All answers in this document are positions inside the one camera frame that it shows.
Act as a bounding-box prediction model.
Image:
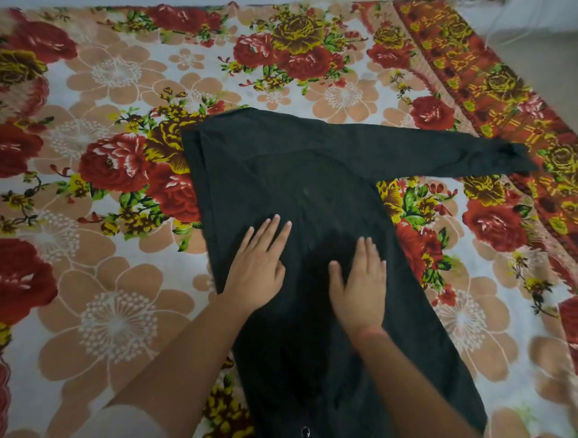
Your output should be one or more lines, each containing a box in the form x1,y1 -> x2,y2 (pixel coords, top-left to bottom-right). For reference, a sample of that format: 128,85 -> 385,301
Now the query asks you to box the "person's right hand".
328,236 -> 388,335

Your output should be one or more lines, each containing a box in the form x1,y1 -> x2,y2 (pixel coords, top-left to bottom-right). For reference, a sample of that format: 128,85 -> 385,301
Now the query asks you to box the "person's left hand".
220,215 -> 293,313

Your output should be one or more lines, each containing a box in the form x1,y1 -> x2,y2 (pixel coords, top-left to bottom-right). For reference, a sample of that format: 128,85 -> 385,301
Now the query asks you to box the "black fabric garment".
182,107 -> 539,438

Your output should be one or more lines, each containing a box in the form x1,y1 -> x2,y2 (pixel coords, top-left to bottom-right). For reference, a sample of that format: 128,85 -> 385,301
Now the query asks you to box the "person's right forearm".
350,332 -> 480,438

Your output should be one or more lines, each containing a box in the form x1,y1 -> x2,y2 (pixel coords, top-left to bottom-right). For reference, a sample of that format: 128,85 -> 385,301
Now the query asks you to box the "person's left forearm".
103,294 -> 248,438

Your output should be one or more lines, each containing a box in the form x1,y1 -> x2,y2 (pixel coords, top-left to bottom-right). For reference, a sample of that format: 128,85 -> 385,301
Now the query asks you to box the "floral patterned bedsheet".
0,0 -> 578,438

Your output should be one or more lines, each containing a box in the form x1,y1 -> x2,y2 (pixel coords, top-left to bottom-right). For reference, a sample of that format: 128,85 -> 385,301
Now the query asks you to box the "white shirt sleeve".
71,404 -> 169,438

